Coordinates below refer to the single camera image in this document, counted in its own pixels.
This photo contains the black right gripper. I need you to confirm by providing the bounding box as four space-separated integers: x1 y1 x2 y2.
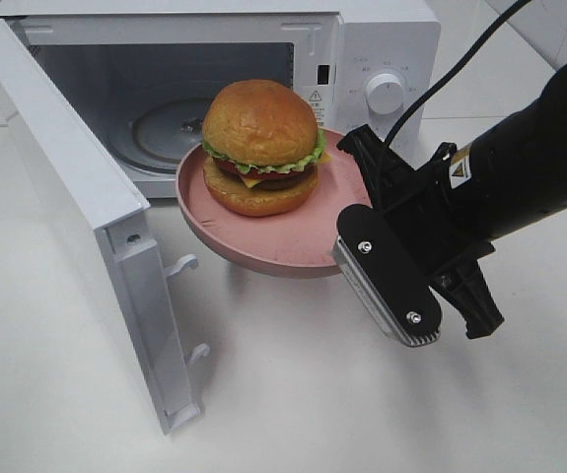
336 125 504 339

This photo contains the pink round plate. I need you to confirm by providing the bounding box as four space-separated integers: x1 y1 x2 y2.
176 129 370 279

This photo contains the burger with lettuce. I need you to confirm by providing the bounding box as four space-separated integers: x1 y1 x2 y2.
201 79 326 217

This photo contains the white microwave door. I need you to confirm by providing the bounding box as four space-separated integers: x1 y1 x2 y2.
0 19 200 434

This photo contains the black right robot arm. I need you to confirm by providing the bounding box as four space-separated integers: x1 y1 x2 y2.
333 65 567 347

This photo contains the upper white microwave knob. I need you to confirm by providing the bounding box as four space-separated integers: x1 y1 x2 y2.
365 72 404 115

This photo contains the glass microwave turntable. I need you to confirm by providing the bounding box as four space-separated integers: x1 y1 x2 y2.
107 97 212 174

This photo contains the white microwave oven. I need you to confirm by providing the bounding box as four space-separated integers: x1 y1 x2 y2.
0 1 441 199

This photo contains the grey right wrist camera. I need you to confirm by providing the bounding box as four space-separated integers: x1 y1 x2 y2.
332 204 442 348

